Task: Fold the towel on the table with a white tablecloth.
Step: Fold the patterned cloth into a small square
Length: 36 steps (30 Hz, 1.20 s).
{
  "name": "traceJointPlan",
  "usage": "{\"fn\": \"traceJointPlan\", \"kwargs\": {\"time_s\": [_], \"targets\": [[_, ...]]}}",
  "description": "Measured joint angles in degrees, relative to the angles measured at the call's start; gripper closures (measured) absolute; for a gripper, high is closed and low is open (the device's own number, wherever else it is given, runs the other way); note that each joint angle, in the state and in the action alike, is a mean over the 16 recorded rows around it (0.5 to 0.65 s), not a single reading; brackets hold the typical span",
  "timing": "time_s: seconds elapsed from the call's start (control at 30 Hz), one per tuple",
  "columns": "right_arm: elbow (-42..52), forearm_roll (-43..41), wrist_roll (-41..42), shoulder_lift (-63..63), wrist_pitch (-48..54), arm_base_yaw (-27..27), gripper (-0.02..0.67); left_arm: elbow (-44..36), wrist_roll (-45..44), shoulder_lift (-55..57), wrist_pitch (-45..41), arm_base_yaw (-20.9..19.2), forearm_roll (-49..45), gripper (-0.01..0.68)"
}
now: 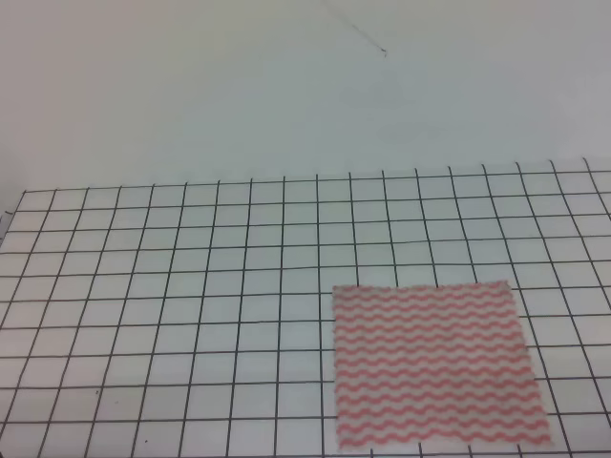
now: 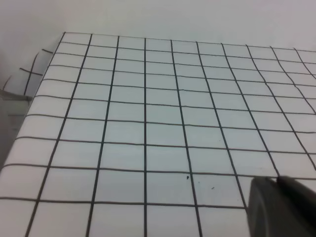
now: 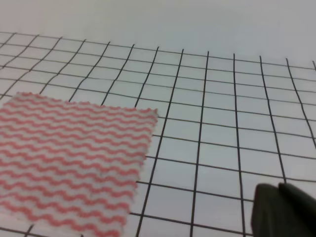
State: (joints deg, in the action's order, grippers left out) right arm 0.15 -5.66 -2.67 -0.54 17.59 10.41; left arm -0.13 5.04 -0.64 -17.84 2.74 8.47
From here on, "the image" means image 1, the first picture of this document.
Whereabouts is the pink wavy-striped towel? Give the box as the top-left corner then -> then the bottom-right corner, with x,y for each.
332,281 -> 551,450

